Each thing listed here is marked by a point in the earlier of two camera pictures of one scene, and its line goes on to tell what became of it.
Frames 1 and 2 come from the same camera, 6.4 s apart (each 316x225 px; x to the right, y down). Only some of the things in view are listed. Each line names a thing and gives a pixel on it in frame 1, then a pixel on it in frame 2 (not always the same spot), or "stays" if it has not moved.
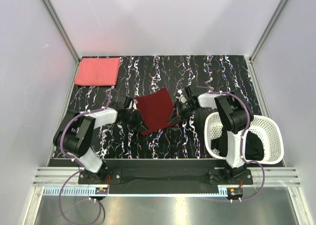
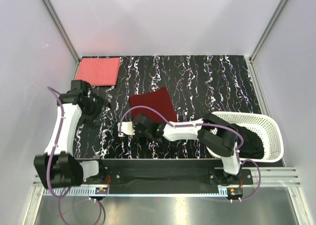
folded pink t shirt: [98, 71] stays
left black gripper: [138, 122] -> [100, 105]
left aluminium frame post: [62, 31] stays
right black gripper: [178, 109] -> [136, 130]
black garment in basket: [254, 146] stays
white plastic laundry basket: [267, 128] stays
